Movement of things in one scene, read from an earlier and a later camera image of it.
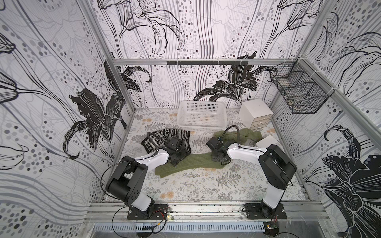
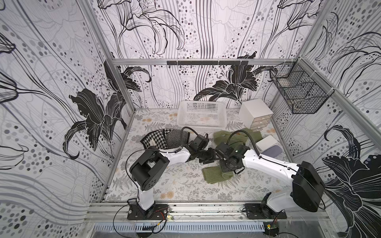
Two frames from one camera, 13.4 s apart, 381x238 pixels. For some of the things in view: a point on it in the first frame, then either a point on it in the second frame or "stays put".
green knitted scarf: [205, 160] -> [216, 174]
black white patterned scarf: [162, 137] stays put
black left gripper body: [180, 155] -> [203, 154]
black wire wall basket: [305, 90] stays put
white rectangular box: [266, 142] stays put
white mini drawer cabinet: [255, 114] stays put
